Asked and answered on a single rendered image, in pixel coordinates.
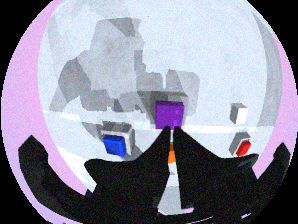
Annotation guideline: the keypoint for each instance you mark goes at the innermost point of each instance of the purple button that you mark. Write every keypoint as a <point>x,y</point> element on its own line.
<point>167,108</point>

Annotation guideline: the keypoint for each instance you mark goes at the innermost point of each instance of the small orange block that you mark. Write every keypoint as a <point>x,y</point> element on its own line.
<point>171,154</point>

